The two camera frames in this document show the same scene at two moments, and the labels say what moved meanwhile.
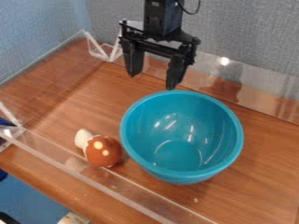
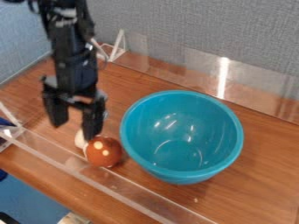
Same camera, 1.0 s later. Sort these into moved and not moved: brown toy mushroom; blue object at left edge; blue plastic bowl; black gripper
Moved: black gripper
Not moved: brown toy mushroom; blue object at left edge; blue plastic bowl
